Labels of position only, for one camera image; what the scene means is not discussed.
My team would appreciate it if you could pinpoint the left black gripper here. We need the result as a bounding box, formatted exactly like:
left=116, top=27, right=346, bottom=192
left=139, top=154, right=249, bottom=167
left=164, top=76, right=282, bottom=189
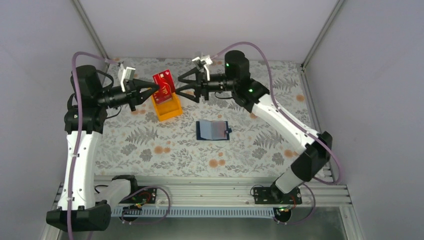
left=95, top=78, right=159, bottom=111

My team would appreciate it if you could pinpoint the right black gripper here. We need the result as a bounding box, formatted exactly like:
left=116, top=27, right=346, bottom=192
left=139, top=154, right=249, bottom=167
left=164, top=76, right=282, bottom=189
left=174, top=67, right=236, bottom=104

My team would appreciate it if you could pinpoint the red credit card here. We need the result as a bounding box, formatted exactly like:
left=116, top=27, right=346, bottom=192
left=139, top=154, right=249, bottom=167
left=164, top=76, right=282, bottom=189
left=152, top=69, right=176, bottom=104

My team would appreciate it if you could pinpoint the blue card holder wallet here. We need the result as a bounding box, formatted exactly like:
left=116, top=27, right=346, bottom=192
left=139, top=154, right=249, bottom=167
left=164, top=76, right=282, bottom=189
left=196, top=120, right=233, bottom=141

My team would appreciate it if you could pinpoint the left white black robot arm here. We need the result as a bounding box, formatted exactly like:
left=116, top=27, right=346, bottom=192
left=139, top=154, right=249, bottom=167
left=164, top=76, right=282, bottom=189
left=46, top=65, right=159, bottom=233

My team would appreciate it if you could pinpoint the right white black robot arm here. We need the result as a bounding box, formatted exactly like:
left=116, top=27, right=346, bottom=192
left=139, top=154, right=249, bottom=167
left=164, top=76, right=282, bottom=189
left=176, top=50, right=333, bottom=204

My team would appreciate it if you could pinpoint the orange plastic bin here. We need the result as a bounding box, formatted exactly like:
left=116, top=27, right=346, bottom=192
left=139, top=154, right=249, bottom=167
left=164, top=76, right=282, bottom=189
left=151, top=93, right=183, bottom=122

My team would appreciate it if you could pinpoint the floral patterned table mat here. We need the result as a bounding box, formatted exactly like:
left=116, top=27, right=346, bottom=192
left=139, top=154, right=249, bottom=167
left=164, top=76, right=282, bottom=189
left=94, top=57, right=312, bottom=177

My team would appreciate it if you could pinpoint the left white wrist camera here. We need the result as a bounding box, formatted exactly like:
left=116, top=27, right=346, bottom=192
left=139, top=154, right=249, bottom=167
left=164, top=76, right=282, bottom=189
left=117, top=61, right=136, bottom=92

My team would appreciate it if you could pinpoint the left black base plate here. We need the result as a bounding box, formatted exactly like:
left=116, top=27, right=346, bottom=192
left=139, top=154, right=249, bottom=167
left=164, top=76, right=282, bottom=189
left=119, top=187, right=158, bottom=205

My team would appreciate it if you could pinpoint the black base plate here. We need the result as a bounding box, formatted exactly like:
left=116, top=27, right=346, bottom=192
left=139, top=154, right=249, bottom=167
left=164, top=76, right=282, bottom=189
left=250, top=185, right=303, bottom=205
left=119, top=187, right=158, bottom=205

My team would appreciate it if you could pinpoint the grey slotted cable duct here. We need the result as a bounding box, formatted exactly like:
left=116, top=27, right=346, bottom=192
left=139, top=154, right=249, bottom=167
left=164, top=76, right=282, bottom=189
left=111, top=206, right=275, bottom=219

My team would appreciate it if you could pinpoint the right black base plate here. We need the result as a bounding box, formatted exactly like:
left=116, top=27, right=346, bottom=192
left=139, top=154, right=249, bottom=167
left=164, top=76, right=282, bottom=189
left=250, top=185, right=303, bottom=205

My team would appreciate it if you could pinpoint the aluminium mounting rail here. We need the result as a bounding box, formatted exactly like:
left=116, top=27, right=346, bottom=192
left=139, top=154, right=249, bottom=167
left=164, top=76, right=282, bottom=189
left=52, top=175, right=353, bottom=208

